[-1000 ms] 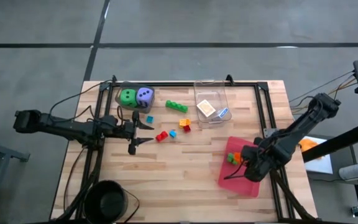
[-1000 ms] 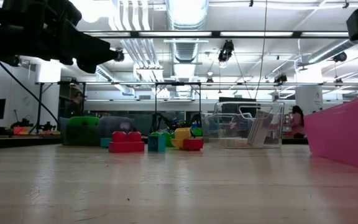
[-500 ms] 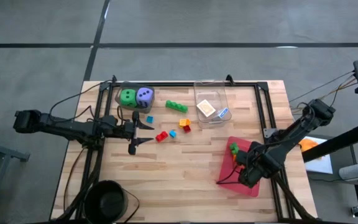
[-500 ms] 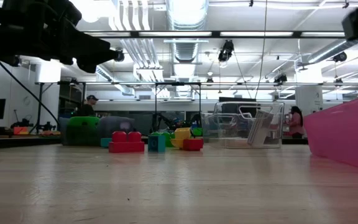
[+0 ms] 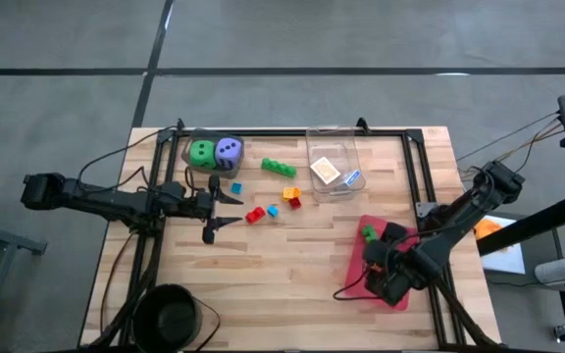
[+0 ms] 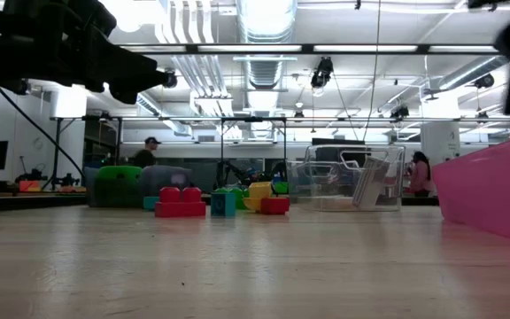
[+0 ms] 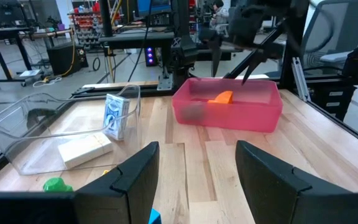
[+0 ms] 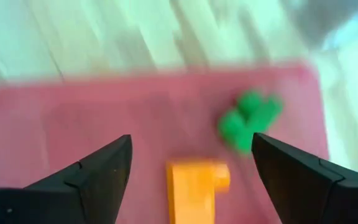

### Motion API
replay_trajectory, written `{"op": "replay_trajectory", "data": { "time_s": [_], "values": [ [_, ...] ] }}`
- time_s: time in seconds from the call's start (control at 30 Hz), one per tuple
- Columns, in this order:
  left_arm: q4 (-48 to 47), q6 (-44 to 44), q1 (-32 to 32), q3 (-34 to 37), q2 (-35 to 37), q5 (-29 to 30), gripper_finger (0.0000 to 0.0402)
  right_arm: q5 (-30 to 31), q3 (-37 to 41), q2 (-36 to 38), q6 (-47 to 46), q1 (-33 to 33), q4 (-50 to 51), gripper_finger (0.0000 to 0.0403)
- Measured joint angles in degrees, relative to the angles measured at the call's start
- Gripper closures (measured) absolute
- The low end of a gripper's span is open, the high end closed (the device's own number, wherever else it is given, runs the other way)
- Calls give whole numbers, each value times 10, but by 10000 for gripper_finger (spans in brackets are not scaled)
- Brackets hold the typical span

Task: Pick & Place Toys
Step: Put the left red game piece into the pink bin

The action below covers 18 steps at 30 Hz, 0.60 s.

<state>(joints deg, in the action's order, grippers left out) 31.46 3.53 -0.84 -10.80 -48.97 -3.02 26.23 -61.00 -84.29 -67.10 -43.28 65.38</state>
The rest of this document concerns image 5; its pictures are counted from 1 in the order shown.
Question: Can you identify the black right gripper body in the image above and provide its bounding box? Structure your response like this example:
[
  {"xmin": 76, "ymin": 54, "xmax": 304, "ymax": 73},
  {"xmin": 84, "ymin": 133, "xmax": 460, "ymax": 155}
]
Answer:
[{"xmin": 363, "ymin": 223, "xmax": 440, "ymax": 308}]

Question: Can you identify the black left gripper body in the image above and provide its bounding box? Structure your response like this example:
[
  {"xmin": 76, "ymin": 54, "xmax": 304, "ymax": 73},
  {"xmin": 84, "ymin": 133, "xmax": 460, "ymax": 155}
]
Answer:
[{"xmin": 183, "ymin": 174, "xmax": 221, "ymax": 245}]

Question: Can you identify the red two-stud toy brick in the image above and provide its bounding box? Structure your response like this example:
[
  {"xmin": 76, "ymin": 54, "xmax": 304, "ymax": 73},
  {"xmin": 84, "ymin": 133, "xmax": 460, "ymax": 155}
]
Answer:
[{"xmin": 244, "ymin": 206, "xmax": 267, "ymax": 226}]

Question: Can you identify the short green toy brick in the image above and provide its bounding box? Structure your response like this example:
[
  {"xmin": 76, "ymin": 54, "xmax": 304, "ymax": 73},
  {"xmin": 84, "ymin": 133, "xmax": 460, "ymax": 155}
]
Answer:
[{"xmin": 360, "ymin": 224, "xmax": 381, "ymax": 245}]

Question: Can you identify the purple foam die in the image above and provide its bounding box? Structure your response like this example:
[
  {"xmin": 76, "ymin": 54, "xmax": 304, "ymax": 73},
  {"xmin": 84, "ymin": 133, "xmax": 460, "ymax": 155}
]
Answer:
[{"xmin": 213, "ymin": 137, "xmax": 243, "ymax": 172}]

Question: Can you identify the green foam die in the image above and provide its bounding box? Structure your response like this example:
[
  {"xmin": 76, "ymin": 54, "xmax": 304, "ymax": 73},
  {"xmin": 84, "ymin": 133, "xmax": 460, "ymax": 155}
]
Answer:
[{"xmin": 188, "ymin": 139, "xmax": 217, "ymax": 171}]

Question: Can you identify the long green toy brick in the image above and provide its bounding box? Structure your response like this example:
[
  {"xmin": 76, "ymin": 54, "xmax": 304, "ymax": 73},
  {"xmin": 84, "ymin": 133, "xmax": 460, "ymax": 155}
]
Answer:
[{"xmin": 261, "ymin": 157, "xmax": 298, "ymax": 179}]

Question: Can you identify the orange-sided playing card deck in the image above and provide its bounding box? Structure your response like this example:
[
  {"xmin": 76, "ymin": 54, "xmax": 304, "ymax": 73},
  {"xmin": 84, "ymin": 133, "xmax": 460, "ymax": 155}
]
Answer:
[{"xmin": 310, "ymin": 156, "xmax": 341, "ymax": 186}]

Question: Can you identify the clear plastic bin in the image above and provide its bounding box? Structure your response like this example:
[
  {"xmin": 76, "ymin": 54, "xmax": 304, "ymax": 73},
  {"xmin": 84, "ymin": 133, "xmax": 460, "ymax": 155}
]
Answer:
[{"xmin": 305, "ymin": 126, "xmax": 367, "ymax": 204}]

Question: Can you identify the grey translucent plastic bin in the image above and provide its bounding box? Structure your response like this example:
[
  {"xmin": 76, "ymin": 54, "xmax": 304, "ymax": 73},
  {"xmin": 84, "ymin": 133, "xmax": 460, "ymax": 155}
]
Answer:
[{"xmin": 180, "ymin": 127, "xmax": 245, "ymax": 180}]

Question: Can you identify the pink plastic bin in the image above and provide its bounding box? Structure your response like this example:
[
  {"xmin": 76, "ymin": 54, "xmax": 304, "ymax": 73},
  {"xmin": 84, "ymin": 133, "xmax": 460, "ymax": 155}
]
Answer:
[{"xmin": 343, "ymin": 214, "xmax": 420, "ymax": 313}]

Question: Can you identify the orange object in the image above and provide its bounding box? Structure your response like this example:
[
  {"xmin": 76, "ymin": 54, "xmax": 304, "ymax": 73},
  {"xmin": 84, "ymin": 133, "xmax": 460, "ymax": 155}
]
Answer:
[{"xmin": 473, "ymin": 219, "xmax": 504, "ymax": 241}]

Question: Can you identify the black bucket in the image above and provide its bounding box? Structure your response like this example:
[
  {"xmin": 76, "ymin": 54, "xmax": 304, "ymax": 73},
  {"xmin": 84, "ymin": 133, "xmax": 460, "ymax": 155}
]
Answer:
[{"xmin": 131, "ymin": 282, "xmax": 204, "ymax": 353}]

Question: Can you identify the white paper sheet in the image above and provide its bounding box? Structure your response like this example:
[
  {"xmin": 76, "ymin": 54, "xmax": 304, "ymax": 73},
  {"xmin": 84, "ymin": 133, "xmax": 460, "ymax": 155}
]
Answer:
[{"xmin": 473, "ymin": 213, "xmax": 527, "ymax": 276}]

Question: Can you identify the black diagonal beam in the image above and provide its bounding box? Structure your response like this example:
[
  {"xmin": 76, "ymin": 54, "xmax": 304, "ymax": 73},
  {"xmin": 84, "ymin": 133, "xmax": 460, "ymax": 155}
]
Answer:
[{"xmin": 476, "ymin": 193, "xmax": 565, "ymax": 256}]

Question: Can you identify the white roll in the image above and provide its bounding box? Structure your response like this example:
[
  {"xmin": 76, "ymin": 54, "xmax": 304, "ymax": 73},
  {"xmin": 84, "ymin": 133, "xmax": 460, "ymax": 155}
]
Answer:
[{"xmin": 535, "ymin": 256, "xmax": 565, "ymax": 285}]

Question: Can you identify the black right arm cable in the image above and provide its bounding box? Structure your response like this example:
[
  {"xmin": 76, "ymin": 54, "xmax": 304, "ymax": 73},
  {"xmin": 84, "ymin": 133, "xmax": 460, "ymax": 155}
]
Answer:
[{"xmin": 332, "ymin": 267, "xmax": 386, "ymax": 301}]

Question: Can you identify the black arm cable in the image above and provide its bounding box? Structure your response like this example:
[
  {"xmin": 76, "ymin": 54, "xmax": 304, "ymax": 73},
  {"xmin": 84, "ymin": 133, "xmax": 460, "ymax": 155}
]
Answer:
[
  {"xmin": 77, "ymin": 126, "xmax": 180, "ymax": 195},
  {"xmin": 332, "ymin": 267, "xmax": 386, "ymax": 301}
]

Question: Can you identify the black aluminium table frame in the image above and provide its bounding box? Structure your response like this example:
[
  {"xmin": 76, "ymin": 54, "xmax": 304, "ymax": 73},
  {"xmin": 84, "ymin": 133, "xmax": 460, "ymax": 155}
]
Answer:
[{"xmin": 118, "ymin": 117, "xmax": 499, "ymax": 352}]

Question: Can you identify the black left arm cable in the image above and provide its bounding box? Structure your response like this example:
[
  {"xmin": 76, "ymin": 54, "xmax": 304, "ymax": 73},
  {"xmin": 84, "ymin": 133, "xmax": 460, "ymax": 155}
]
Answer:
[{"xmin": 77, "ymin": 126, "xmax": 180, "ymax": 195}]

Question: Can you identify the thin cable bundle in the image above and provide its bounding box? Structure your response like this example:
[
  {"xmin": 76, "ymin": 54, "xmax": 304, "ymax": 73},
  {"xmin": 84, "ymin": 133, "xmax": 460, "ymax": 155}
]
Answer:
[{"xmin": 456, "ymin": 112, "xmax": 565, "ymax": 182}]

